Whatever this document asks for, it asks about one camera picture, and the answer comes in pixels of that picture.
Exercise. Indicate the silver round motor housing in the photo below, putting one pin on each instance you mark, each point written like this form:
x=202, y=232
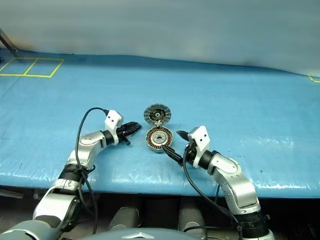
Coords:
x=153, y=148

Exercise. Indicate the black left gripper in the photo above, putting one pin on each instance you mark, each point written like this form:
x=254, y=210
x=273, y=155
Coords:
x=121, y=132

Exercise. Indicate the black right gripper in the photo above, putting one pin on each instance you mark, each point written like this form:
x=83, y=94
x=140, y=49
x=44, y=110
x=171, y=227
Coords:
x=190, y=152

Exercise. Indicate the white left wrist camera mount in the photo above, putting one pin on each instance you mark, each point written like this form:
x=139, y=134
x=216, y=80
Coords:
x=113, y=119

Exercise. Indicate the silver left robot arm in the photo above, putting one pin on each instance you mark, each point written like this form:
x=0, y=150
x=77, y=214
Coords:
x=87, y=147

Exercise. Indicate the grey rounded shape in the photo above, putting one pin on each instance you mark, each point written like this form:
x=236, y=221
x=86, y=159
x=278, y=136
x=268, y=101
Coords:
x=191, y=217
x=123, y=218

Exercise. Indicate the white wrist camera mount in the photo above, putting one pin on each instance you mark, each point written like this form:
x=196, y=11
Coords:
x=200, y=137
x=113, y=119

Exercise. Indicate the blue table cover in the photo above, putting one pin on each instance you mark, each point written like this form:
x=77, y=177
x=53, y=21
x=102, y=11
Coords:
x=225, y=100

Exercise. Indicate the grey metal pole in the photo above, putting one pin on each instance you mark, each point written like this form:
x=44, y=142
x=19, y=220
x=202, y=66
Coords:
x=8, y=41

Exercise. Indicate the silver round motor lid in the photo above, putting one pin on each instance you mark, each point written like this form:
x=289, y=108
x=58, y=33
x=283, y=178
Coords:
x=157, y=114

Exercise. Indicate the grey robot torso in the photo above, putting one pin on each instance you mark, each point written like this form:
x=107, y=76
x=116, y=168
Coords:
x=140, y=236

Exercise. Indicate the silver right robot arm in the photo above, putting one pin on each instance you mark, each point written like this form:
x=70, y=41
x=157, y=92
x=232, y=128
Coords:
x=232, y=172

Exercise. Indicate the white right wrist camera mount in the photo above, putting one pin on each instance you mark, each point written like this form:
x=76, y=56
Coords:
x=200, y=137

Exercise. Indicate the yellow tape grid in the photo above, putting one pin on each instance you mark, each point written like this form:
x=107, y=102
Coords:
x=25, y=75

